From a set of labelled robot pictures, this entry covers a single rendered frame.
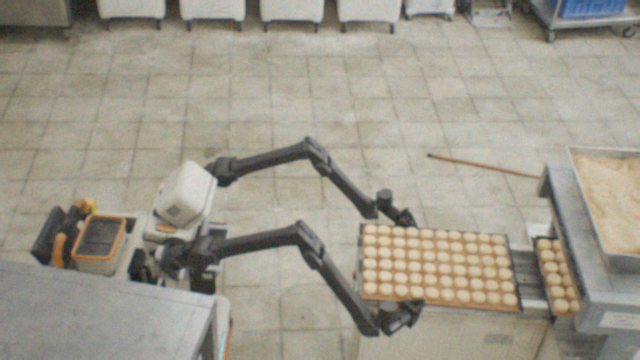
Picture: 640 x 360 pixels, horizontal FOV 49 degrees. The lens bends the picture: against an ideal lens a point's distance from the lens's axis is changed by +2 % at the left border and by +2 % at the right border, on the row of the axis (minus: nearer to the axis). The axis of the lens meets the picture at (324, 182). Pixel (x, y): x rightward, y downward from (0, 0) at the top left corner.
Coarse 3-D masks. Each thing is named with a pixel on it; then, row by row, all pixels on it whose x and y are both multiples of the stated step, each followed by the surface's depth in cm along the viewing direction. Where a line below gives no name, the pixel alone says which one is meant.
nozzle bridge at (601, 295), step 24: (552, 168) 276; (552, 192) 284; (576, 192) 266; (552, 216) 278; (576, 216) 256; (576, 240) 246; (576, 264) 239; (600, 264) 238; (576, 288) 248; (600, 288) 230; (624, 288) 230; (600, 312) 229; (624, 312) 228; (624, 336) 236
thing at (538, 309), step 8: (528, 304) 259; (536, 304) 260; (544, 304) 260; (480, 312) 263; (488, 312) 262; (496, 312) 262; (504, 312) 262; (512, 312) 262; (528, 312) 261; (536, 312) 261; (544, 312) 261
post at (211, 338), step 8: (208, 296) 136; (200, 304) 134; (208, 304) 134; (216, 304) 137; (216, 312) 138; (216, 320) 140; (208, 328) 138; (216, 328) 141; (208, 336) 140; (216, 336) 142; (208, 344) 141; (216, 344) 143; (200, 352) 144; (208, 352) 143; (216, 352) 145
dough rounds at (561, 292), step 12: (540, 240) 282; (552, 240) 285; (540, 252) 280; (552, 252) 278; (552, 264) 272; (564, 264) 273; (552, 276) 268; (564, 276) 268; (552, 288) 263; (564, 288) 266; (552, 300) 261; (564, 300) 260; (576, 300) 261; (564, 312) 257; (576, 312) 257
